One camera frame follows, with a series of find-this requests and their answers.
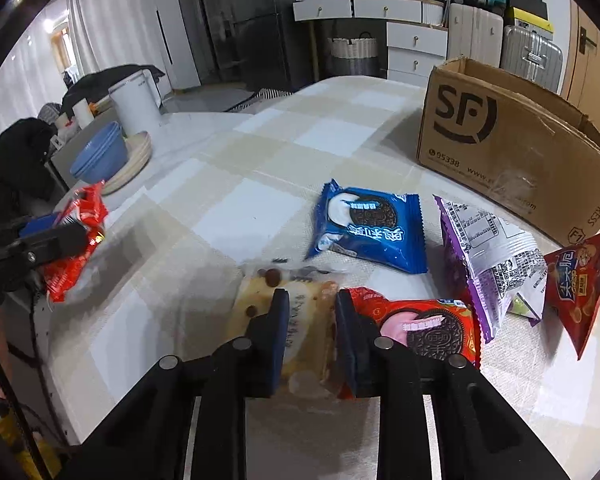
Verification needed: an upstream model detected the beige suitcase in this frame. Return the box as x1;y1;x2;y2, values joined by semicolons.
447;2;505;68

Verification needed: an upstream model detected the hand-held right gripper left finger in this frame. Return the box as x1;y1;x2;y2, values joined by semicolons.
80;287;291;480

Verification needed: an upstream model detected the white desk with drawers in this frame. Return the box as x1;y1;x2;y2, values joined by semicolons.
292;0;451;87

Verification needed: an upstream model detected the striped floor rug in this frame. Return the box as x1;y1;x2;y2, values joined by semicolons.
225;87;301;113

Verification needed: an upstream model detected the white wardrobe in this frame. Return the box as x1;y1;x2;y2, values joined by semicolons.
150;0;201;92

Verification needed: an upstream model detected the small red snack packet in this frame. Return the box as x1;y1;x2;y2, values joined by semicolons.
41;182;108;303

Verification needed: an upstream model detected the cardboard box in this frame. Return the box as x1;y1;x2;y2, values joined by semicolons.
416;57;600;261

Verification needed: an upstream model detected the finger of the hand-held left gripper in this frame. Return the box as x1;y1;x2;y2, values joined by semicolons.
0;220;88;273
0;215;63;251

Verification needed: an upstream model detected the silver suitcase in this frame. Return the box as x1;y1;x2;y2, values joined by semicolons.
500;25;565;96

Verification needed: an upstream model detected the red cookie packet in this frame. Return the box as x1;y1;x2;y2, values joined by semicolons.
337;287;482;401

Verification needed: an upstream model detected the blue cookie packet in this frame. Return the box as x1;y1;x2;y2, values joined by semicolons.
305;179;428;275

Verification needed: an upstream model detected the dark glass cabinet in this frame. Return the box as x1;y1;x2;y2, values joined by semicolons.
192;0;241;86

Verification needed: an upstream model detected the red triangular chip packet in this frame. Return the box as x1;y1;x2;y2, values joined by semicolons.
544;225;600;361

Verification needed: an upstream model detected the purple white-backed snack packet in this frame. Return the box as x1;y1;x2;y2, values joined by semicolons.
434;194;548;345

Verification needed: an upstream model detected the black cloth bundle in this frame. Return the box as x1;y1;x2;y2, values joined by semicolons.
0;117;58;221

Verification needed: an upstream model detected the dark grey refrigerator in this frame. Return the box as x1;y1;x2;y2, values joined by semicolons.
230;0;326;93

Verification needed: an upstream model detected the white cup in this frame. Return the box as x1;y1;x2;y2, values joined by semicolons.
72;99;95;128

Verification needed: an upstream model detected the clear chocolate chip bread packet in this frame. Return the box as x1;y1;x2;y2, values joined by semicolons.
232;260;341;396

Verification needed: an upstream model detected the wooden door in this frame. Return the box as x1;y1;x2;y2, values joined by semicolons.
560;0;600;111

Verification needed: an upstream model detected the white curtain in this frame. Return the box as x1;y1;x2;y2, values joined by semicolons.
10;0;176;106

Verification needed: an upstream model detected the beige round plate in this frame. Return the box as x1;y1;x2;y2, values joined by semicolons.
100;130;153;197

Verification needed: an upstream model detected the white electric kettle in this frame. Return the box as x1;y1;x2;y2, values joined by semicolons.
109;70;163;136

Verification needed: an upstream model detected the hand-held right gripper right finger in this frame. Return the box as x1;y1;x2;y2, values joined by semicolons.
334;287;571;480

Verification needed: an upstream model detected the black jacket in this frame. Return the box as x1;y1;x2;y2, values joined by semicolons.
60;64;168;116

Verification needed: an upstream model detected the grey white woven basket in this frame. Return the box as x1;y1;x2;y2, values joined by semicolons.
327;32;381;78

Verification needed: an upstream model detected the yellow black box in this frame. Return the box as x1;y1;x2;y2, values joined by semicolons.
505;6;553;36

